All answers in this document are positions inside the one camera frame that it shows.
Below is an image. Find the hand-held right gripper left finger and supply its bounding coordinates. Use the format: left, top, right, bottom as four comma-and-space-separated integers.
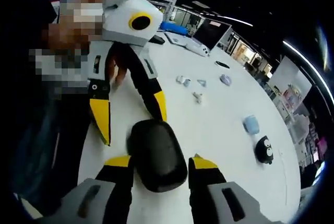
39, 155, 134, 224

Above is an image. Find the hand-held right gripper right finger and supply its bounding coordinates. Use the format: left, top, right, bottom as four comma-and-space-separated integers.
187, 155, 277, 224

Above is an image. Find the large black earbud case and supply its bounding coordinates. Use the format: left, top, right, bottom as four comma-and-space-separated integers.
126, 119, 189, 193

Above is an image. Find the black cartoon-eyed earbud case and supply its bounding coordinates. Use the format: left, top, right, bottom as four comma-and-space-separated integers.
255, 135, 275, 166

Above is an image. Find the light blue earbud case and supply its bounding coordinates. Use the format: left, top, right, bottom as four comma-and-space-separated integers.
243, 115, 261, 135

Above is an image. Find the lilac earbud case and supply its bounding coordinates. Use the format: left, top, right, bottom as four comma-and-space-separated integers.
219, 74, 233, 86

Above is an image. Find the person's left hand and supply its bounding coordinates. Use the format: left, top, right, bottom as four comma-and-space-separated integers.
108, 49, 129, 87

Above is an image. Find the white table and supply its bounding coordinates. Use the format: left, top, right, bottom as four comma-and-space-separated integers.
78, 32, 301, 224

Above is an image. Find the black computer mouse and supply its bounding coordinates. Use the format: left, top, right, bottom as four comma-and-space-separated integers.
150, 34, 165, 45

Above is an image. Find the blue zip pouch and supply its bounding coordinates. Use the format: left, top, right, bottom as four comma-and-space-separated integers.
159, 21, 188, 36

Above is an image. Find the white notebook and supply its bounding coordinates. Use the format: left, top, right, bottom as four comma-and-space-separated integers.
164, 32, 194, 46

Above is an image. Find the white game controller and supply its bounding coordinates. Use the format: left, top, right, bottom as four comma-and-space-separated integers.
192, 45, 211, 57

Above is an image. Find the person's dark clothed body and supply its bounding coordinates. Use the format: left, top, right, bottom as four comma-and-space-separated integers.
10, 0, 92, 217

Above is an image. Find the silver laptop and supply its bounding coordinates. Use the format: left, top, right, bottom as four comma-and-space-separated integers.
193, 19, 233, 51

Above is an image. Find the shelf with colourful items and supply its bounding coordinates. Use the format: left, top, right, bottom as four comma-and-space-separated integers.
283, 84, 305, 110

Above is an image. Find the ceiling light strip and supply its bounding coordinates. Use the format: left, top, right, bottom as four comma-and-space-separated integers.
283, 40, 329, 94

